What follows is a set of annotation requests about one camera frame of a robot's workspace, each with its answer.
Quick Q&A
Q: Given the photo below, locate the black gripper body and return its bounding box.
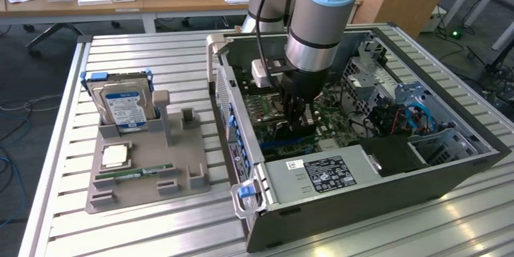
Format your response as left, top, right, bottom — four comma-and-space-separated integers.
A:
281, 69, 329, 103

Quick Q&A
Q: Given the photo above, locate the CPU socket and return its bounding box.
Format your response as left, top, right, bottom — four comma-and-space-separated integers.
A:
265, 94, 291, 119

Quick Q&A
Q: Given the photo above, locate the green motherboard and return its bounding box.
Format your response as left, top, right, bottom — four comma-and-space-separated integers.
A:
239, 70, 362, 161

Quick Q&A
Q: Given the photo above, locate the silver drive cage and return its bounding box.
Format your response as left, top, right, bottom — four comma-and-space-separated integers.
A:
341, 55, 405, 119

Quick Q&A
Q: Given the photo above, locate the black connector block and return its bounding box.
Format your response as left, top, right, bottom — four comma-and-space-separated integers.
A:
368, 105, 398, 136

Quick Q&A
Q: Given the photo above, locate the silver power supply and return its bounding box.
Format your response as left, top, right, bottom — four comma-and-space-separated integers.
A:
263, 144, 381, 206

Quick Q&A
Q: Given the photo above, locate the open black PC case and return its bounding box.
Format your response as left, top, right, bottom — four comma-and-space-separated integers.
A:
205, 26, 513, 253

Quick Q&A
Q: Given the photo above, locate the silver disk bay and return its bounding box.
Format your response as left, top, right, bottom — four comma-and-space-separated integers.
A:
408, 127, 480, 165

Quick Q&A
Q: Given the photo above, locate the hard disk blue label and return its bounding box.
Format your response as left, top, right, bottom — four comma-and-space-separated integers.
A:
81, 72, 161, 134

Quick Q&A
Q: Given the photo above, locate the green RAM stick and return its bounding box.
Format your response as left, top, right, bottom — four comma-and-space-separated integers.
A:
95, 164, 175, 179

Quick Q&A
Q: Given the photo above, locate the silver CPU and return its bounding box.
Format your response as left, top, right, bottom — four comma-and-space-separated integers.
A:
101, 145, 133, 169

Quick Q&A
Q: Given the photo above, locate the grey parts rack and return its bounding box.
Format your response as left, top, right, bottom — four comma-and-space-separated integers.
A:
85, 90, 213, 214

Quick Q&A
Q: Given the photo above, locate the wooden desk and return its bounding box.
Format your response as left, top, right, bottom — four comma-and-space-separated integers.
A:
0, 0, 365, 34

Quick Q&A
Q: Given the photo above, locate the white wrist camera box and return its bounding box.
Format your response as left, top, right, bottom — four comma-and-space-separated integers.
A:
251, 60, 279, 88

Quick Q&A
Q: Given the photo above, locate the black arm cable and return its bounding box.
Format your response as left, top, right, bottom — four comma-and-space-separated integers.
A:
255, 0, 281, 70

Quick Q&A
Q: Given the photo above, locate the blue data wire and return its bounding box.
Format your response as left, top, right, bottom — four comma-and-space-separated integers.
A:
402, 103, 438, 136

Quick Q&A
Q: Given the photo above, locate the white floor cable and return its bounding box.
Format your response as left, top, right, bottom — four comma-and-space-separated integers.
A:
0, 93, 62, 112

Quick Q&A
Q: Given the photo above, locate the blue floor cable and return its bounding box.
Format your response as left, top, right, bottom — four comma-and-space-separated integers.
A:
0, 112, 30, 228

